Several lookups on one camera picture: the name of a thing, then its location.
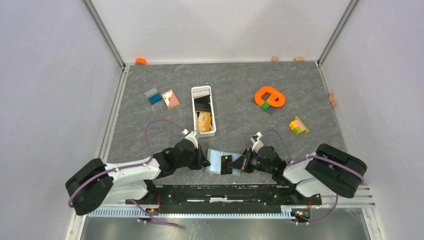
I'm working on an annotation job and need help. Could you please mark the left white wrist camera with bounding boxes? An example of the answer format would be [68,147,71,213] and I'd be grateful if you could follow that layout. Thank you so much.
[182,129,200,149]

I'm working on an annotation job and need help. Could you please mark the blue grey lego bricks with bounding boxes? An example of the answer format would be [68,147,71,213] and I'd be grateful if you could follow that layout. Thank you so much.
[144,87,163,105]

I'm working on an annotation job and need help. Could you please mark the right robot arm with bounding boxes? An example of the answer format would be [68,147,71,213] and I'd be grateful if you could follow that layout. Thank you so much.
[228,143,368,204]

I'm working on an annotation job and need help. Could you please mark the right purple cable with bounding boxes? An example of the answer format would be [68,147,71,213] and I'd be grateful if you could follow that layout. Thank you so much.
[261,128,365,185]

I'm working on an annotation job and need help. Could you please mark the aluminium frame rail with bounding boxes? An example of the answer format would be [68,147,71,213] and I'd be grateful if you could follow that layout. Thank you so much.
[77,184,375,219]

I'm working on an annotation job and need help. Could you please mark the purple cable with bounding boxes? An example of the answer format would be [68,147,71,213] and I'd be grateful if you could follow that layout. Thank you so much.
[67,118,186,209]
[261,128,365,185]

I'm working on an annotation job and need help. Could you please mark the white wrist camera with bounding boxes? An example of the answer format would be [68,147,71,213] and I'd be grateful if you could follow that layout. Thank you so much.
[250,131,264,153]
[182,129,200,149]

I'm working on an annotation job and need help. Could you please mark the wooden block right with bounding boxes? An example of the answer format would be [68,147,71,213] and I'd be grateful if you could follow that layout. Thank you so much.
[294,56,305,62]

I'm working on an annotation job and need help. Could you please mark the green card holder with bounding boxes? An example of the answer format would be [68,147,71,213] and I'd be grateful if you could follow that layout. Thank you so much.
[205,148,241,175]

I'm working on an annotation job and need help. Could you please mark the white rectangular tray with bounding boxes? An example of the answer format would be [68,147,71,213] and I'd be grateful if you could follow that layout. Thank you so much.
[191,85,217,138]

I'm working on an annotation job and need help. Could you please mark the curved wooden piece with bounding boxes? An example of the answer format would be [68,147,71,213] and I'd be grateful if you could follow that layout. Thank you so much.
[328,92,338,108]

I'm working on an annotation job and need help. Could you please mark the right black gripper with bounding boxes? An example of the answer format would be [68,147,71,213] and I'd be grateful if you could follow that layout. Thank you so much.
[228,147,274,175]

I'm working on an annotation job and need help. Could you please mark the orange curved track piece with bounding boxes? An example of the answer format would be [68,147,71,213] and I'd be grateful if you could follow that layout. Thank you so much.
[254,86,286,108]

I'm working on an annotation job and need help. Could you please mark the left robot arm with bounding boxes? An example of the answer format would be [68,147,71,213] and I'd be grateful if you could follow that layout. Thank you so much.
[65,139,211,216]

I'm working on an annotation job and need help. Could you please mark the pink wooden block puzzle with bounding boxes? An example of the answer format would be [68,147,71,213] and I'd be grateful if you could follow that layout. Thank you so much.
[161,89,180,109]

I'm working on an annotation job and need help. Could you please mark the pink yellow green brick stack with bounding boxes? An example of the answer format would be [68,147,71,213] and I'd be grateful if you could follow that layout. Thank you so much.
[289,116,310,136]

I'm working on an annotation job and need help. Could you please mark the black VIP card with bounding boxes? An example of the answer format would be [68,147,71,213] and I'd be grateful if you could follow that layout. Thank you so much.
[220,155,233,175]

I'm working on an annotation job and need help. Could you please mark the green lego brick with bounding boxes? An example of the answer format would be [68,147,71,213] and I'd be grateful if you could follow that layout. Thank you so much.
[260,102,270,111]

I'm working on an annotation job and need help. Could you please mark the orange tape roll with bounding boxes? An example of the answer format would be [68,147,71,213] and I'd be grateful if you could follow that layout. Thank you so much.
[134,57,147,66]

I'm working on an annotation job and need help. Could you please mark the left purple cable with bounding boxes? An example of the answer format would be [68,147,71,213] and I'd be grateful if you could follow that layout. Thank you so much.
[67,118,186,209]

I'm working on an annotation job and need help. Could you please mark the gold cards in tray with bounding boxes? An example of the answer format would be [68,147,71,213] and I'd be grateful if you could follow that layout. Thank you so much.
[197,111,212,133]

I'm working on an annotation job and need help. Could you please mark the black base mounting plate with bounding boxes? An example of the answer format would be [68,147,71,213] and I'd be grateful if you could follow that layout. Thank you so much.
[136,184,322,214]

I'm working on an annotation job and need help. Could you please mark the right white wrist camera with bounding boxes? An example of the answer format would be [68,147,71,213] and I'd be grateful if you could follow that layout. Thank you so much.
[250,131,264,153]

